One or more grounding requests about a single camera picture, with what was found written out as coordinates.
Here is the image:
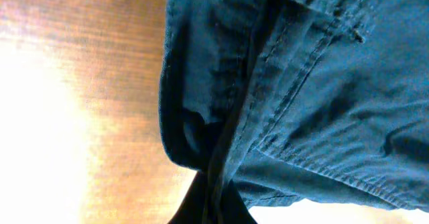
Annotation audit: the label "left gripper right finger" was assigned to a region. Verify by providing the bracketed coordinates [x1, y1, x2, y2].
[217, 181, 257, 224]

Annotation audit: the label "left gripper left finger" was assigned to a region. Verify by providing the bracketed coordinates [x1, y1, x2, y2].
[168, 172, 211, 224]

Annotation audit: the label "dark teal shorts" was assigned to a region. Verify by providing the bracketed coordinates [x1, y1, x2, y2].
[160, 0, 428, 211]

